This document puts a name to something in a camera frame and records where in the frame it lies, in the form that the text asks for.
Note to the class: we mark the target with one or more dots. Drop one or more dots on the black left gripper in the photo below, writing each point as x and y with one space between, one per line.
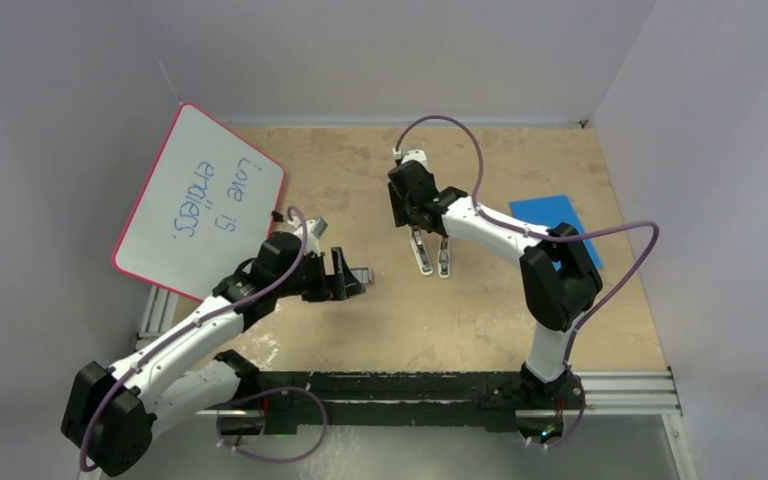
324 282

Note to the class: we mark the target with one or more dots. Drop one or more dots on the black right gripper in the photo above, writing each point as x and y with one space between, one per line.
402 216

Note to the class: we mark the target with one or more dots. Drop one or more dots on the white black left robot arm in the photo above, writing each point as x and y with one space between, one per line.
114 413

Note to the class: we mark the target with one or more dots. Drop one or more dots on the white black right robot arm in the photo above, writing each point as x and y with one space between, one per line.
560 280

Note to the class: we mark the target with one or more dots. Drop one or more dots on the blue paper folder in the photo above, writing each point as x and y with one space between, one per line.
548 211

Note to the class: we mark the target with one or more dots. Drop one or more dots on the pink framed whiteboard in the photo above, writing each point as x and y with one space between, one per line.
205 207

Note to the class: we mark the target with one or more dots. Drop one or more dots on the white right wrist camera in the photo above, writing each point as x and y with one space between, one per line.
415 155

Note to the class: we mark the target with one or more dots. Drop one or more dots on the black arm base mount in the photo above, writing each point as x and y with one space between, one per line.
494 401

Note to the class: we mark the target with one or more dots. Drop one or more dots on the aluminium rail frame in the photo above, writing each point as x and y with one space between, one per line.
606 394

